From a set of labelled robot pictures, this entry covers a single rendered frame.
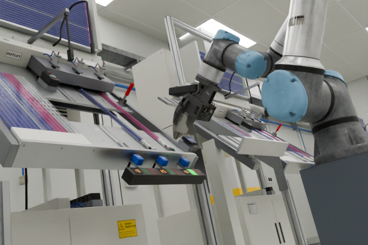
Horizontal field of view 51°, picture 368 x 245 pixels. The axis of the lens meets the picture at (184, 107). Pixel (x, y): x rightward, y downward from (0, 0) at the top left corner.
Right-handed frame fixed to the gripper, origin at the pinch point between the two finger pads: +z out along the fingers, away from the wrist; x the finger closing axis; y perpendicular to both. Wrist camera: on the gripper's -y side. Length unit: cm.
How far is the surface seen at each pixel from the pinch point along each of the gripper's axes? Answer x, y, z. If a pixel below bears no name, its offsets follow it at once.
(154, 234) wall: 196, -126, 162
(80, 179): 18, -53, 51
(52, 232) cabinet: -20.3, -11.4, 43.6
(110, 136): -12.1, -13.8, 9.6
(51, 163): -36.9, -2.3, 13.5
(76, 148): -31.7, -2.3, 8.7
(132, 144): -5.4, -10.0, 9.9
